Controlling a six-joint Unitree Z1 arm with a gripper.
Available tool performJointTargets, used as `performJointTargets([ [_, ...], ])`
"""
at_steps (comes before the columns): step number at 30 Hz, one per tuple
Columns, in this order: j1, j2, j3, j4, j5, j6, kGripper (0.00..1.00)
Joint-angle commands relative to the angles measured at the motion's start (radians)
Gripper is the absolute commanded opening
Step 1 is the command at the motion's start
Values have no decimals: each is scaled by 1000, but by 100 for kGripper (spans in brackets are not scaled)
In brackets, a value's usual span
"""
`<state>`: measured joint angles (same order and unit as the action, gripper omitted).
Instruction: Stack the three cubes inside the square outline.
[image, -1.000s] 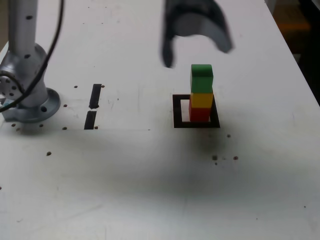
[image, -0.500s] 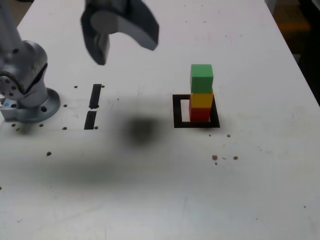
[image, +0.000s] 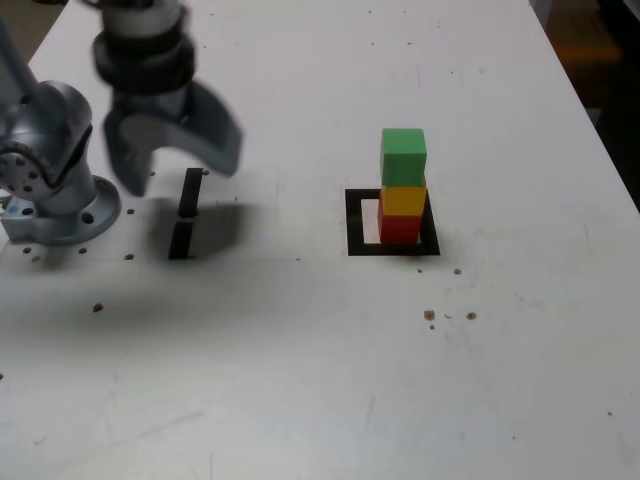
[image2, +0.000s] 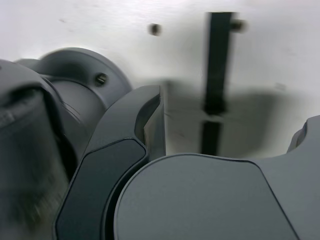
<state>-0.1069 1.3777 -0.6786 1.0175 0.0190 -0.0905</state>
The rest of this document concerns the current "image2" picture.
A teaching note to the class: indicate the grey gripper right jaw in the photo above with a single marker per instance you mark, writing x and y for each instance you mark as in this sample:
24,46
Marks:
200,200

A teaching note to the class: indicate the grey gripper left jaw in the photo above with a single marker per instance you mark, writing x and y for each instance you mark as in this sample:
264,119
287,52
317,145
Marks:
107,160

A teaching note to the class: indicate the black tape strip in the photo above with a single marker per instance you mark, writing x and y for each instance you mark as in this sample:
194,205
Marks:
217,62

